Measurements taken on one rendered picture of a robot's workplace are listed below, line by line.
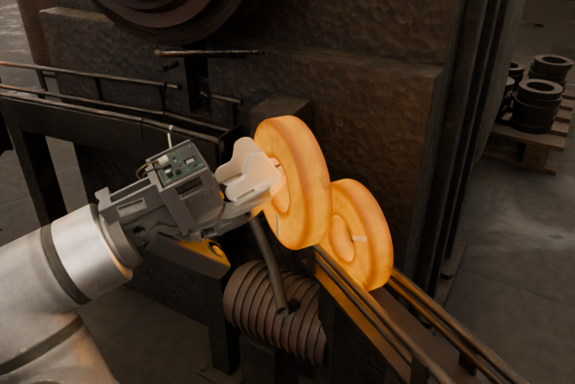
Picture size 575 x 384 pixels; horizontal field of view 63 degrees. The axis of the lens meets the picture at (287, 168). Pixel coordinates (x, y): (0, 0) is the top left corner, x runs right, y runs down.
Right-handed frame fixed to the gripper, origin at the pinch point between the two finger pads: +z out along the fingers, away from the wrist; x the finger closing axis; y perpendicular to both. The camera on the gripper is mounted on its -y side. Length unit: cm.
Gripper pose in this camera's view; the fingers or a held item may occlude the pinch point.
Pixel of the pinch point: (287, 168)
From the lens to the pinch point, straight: 55.0
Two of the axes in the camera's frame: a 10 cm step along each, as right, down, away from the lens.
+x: -4.3, -4.6, 7.8
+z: 8.7, -4.5, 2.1
